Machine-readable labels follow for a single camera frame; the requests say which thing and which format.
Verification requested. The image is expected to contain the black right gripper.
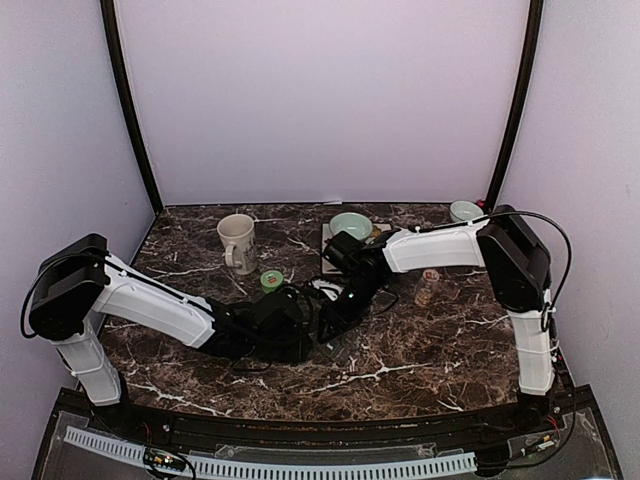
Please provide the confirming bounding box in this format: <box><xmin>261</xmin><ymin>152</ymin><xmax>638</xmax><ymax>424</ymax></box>
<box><xmin>318</xmin><ymin>275</ymin><xmax>384</xmax><ymax>345</ymax></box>

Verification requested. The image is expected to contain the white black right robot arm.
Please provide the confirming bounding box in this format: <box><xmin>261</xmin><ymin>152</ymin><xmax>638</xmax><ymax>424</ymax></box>
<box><xmin>318</xmin><ymin>205</ymin><xmax>565</xmax><ymax>434</ymax></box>

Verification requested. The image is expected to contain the black frame post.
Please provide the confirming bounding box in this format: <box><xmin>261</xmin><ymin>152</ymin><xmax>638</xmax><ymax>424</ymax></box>
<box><xmin>484</xmin><ymin>0</ymin><xmax>544</xmax><ymax>212</ymax></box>
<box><xmin>99</xmin><ymin>0</ymin><xmax>164</xmax><ymax>216</ymax></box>

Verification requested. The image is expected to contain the clear pill bottle green label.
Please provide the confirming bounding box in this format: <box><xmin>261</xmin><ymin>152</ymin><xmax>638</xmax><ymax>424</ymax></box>
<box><xmin>414</xmin><ymin>269</ymin><xmax>440</xmax><ymax>307</ymax></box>

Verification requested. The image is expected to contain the green labelled supplement bottle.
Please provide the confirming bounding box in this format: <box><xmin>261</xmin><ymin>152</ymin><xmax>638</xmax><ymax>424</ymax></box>
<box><xmin>260</xmin><ymin>270</ymin><xmax>284</xmax><ymax>294</ymax></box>

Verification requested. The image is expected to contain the black left frame post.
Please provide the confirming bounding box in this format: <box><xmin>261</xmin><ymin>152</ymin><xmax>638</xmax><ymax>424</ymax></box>
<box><xmin>99</xmin><ymin>0</ymin><xmax>164</xmax><ymax>216</ymax></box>

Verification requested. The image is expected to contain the black right frame post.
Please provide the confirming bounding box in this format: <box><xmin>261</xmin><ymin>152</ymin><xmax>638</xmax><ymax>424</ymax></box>
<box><xmin>484</xmin><ymin>0</ymin><xmax>544</xmax><ymax>212</ymax></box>

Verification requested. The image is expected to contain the white slotted cable duct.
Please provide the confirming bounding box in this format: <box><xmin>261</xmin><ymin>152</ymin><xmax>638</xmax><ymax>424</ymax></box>
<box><xmin>63</xmin><ymin>426</ymin><xmax>477</xmax><ymax>479</ymax></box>

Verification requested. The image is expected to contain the square floral ceramic plate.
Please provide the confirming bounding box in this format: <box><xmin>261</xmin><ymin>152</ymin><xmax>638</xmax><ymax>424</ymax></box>
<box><xmin>320</xmin><ymin>223</ymin><xmax>391</xmax><ymax>275</ymax></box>

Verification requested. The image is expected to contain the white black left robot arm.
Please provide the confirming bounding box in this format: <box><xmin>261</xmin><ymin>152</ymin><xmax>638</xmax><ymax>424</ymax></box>
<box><xmin>20</xmin><ymin>234</ymin><xmax>313</xmax><ymax>436</ymax></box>

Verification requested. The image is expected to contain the white floral ceramic mug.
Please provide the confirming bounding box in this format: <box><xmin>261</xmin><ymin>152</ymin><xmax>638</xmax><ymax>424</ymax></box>
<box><xmin>216</xmin><ymin>214</ymin><xmax>258</xmax><ymax>275</ymax></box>

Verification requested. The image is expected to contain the light green ceramic bowl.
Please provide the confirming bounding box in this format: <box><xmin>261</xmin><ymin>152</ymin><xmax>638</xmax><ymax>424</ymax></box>
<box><xmin>329</xmin><ymin>212</ymin><xmax>373</xmax><ymax>241</ymax></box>

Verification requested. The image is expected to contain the small white-green ceramic bowl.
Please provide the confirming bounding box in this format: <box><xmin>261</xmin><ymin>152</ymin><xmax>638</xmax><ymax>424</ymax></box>
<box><xmin>449</xmin><ymin>200</ymin><xmax>484</xmax><ymax>222</ymax></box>

